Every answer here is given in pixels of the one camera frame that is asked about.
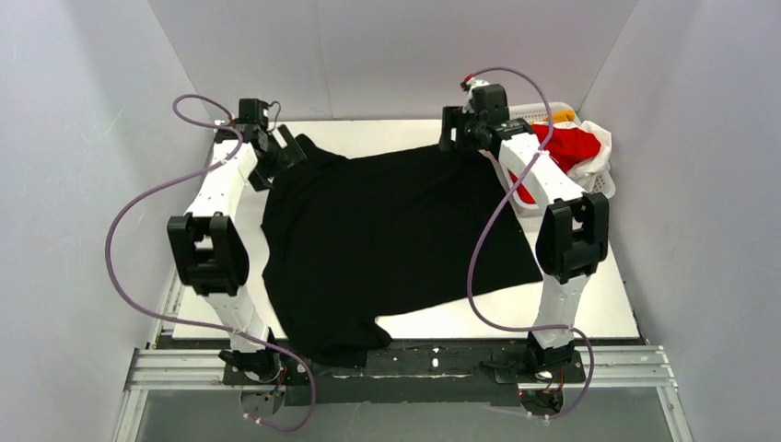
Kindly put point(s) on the red t shirt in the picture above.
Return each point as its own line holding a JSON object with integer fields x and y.
{"x": 570, "y": 145}

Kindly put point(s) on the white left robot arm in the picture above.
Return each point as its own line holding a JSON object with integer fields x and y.
{"x": 249, "y": 150}

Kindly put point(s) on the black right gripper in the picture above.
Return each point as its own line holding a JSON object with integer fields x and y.
{"x": 452, "y": 131}

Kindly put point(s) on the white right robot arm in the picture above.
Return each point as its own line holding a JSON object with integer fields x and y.
{"x": 573, "y": 236}

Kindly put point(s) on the yellow t shirt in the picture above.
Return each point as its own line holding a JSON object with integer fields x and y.
{"x": 564, "y": 116}

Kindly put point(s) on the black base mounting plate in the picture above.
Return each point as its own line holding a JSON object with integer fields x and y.
{"x": 431, "y": 371}

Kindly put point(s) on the white plastic laundry basket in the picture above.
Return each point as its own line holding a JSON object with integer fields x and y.
{"x": 522, "y": 202}

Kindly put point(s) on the black t shirt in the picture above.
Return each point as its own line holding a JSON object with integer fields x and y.
{"x": 355, "y": 239}

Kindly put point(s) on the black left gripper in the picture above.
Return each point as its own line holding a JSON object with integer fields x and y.
{"x": 275, "y": 157}

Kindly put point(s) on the white t shirt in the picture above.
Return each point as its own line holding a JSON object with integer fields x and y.
{"x": 590, "y": 168}

